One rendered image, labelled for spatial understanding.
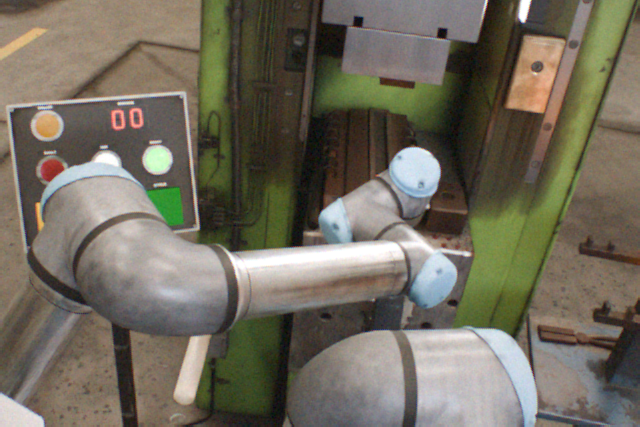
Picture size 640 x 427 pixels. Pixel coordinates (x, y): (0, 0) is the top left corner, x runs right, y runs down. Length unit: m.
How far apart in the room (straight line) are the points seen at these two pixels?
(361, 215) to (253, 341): 1.08
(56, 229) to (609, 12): 1.17
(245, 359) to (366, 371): 1.39
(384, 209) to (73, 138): 0.64
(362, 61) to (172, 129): 0.40
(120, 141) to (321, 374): 0.77
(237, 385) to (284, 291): 1.41
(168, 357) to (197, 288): 1.75
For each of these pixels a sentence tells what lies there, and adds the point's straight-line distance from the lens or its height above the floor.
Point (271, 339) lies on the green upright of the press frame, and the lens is 1.97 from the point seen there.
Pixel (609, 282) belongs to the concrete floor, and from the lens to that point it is 3.20.
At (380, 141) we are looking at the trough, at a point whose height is 0.99.
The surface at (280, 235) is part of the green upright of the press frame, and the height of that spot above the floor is 0.74.
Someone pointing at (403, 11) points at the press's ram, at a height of 1.41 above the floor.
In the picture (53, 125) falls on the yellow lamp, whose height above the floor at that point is 1.16.
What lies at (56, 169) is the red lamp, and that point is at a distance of 1.33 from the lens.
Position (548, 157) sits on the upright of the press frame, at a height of 1.06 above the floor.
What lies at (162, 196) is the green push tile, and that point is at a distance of 1.35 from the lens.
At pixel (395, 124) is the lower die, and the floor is 0.99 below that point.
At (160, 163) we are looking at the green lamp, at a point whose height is 1.08.
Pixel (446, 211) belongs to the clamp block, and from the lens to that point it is 1.50.
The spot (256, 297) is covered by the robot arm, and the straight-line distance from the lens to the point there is 0.72.
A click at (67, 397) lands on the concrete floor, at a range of 2.35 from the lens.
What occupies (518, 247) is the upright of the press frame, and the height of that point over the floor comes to 0.80.
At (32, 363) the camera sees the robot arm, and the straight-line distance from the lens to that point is 0.84.
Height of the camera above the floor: 1.79
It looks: 33 degrees down
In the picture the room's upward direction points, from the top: 7 degrees clockwise
